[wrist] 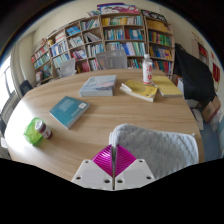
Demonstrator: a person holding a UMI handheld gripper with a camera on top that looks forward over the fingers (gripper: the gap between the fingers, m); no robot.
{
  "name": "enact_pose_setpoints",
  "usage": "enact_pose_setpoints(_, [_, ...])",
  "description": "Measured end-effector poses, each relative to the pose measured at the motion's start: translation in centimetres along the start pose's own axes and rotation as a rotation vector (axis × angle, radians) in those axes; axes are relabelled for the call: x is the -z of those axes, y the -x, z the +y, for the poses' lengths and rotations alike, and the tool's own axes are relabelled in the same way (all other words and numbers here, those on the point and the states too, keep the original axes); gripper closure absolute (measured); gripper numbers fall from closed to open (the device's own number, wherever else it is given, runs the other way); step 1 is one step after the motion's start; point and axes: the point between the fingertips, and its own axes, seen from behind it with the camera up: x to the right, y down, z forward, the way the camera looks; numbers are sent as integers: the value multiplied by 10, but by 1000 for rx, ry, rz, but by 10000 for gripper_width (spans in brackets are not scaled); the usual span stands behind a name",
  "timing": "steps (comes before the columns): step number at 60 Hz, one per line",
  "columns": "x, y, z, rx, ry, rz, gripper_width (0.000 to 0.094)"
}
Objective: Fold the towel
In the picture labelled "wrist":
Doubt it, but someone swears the grey mesh office chair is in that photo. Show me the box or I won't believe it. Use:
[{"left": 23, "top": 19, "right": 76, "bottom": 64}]
[{"left": 95, "top": 49, "right": 129, "bottom": 71}]

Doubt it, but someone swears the teal book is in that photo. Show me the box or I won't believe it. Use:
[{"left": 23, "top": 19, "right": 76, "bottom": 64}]
[{"left": 48, "top": 95, "right": 91, "bottom": 130}]

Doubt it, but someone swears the black office chair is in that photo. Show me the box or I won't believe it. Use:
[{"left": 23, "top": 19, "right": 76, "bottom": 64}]
[{"left": 18, "top": 79, "right": 34, "bottom": 98}]

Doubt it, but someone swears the thin yellow book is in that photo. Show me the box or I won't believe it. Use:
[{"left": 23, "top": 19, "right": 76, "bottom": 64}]
[{"left": 152, "top": 75, "right": 184, "bottom": 99}]

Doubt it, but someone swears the black cloth cover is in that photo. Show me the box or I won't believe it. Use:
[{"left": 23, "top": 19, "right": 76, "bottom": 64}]
[{"left": 173, "top": 43, "right": 217, "bottom": 108}]

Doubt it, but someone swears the small red-lidded jar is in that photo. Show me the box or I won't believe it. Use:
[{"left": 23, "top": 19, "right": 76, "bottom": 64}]
[{"left": 34, "top": 119, "right": 53, "bottom": 140}]

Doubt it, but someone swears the colourful poster board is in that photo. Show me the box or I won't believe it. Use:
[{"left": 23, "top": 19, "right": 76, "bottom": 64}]
[{"left": 96, "top": 2, "right": 141, "bottom": 15}]

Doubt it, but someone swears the green plastic bag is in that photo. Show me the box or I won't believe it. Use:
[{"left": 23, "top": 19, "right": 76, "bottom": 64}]
[{"left": 23, "top": 116, "right": 44, "bottom": 145}]

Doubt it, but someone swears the cardboard box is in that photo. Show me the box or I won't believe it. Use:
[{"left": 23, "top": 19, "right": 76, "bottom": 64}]
[{"left": 201, "top": 95, "right": 222, "bottom": 124}]

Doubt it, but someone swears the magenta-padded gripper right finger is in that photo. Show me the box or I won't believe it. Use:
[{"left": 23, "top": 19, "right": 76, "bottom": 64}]
[{"left": 114, "top": 143, "right": 156, "bottom": 191}]

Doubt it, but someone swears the thick yellow book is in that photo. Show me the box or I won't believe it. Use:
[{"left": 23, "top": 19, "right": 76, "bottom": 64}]
[{"left": 119, "top": 79, "right": 159, "bottom": 103}]

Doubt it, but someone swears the light grey chair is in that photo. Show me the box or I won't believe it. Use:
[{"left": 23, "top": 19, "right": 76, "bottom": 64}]
[{"left": 59, "top": 58, "right": 78, "bottom": 78}]

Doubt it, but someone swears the wooden bookshelf unit with books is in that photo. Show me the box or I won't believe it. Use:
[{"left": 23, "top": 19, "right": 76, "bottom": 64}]
[{"left": 30, "top": 12, "right": 176, "bottom": 84}]

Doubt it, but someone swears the white knitted towel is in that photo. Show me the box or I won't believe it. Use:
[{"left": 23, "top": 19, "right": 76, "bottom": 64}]
[{"left": 109, "top": 123, "right": 200, "bottom": 181}]

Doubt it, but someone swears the small wall shelf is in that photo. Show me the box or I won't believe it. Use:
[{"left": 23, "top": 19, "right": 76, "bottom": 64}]
[{"left": 197, "top": 41, "right": 210, "bottom": 59}]

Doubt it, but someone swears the window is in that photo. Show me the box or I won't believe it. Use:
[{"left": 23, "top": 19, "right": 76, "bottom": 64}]
[{"left": 0, "top": 54, "right": 17, "bottom": 104}]

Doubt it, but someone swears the black sign board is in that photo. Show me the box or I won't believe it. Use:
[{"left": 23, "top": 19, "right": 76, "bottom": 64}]
[{"left": 140, "top": 9, "right": 167, "bottom": 23}]

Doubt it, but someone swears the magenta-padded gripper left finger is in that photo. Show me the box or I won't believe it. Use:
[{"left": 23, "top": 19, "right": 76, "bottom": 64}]
[{"left": 71, "top": 143, "right": 116, "bottom": 191}]

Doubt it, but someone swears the white plastic drink bottle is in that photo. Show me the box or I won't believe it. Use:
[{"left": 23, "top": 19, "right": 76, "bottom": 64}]
[{"left": 142, "top": 53, "right": 154, "bottom": 86}]

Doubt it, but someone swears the grey-blue book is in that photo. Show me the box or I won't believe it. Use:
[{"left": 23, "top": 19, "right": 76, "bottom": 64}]
[{"left": 78, "top": 74, "right": 118, "bottom": 98}]

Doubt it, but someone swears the red wall hanging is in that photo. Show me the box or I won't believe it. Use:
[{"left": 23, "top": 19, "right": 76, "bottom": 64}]
[{"left": 212, "top": 62, "right": 222, "bottom": 83}]

